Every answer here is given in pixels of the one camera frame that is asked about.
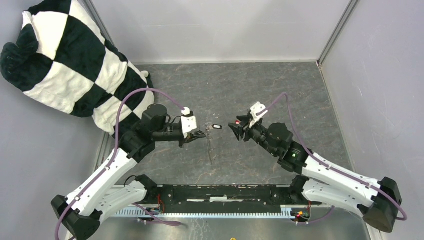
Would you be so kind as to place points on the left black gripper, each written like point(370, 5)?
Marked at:
point(199, 134)

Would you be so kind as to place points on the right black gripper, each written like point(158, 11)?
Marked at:
point(237, 129)

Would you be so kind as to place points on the silver metal keyring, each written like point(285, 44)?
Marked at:
point(208, 128)

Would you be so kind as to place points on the key with black tag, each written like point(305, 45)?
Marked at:
point(217, 126)

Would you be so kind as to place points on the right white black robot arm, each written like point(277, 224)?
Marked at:
point(376, 201)

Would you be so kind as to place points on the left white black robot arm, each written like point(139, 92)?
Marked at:
point(87, 207)

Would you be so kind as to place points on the silver toothed metal strip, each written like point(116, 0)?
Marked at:
point(136, 212)

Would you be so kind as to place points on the black white checkered blanket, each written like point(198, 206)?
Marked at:
point(62, 60)

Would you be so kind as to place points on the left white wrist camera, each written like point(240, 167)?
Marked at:
point(188, 121)

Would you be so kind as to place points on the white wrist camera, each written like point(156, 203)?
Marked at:
point(188, 121)
point(257, 112)

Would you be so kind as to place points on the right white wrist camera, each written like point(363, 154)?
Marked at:
point(257, 112)

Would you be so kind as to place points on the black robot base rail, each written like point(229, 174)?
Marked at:
point(221, 199)

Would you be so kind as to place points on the right aluminium corner post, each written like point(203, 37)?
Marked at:
point(352, 4)

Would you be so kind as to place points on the aluminium corner post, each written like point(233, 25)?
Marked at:
point(94, 14)
point(352, 4)

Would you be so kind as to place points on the left aluminium corner post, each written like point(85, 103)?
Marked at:
point(94, 14)

